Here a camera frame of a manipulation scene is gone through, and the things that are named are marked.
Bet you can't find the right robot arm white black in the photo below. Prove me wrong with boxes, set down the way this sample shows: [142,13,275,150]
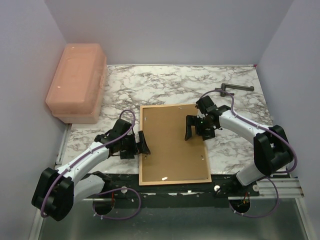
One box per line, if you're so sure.
[184,95,294,196]

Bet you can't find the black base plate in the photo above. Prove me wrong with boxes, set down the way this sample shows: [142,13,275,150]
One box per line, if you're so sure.
[93,171,260,209]

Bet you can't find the brown wooden picture frame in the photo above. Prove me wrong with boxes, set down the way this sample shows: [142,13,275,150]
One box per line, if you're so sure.
[138,103,212,187]

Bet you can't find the pink plastic storage box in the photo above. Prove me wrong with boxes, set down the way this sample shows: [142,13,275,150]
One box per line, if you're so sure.
[45,43,107,124]

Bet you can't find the aluminium rail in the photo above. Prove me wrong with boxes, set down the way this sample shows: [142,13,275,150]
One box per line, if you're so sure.
[256,178,304,199]

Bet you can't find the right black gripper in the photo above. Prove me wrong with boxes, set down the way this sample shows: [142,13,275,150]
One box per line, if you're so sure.
[184,115,215,142]

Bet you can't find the brown frame backing board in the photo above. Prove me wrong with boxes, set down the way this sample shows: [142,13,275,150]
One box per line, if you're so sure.
[141,106,210,182]

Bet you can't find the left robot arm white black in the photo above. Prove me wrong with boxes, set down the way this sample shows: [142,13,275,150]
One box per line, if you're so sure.
[31,118,151,221]

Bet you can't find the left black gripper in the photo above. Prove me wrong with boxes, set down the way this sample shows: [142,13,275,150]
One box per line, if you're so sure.
[120,131,150,160]

